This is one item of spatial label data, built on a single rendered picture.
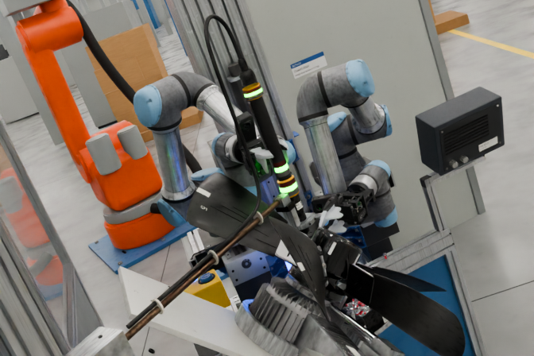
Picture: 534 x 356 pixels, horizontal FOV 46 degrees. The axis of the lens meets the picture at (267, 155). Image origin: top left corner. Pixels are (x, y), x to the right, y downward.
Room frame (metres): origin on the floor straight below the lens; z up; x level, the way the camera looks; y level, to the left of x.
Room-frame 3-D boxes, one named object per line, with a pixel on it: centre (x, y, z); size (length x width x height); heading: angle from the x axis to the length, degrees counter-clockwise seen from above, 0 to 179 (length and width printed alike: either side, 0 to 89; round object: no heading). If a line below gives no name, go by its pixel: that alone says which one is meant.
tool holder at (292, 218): (1.43, -0.02, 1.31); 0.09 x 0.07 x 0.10; 138
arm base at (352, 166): (2.23, -0.27, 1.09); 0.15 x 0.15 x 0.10
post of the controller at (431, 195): (1.91, -0.46, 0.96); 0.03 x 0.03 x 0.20; 13
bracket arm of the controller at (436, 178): (1.93, -0.56, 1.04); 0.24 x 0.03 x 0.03; 103
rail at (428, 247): (1.81, -0.04, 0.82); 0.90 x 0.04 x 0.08; 103
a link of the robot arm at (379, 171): (1.76, -0.28, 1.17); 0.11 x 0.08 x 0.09; 140
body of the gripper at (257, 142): (1.55, 0.03, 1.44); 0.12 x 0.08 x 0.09; 23
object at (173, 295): (1.21, 0.18, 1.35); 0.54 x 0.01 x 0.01; 138
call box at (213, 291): (1.73, 0.34, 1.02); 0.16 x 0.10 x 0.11; 103
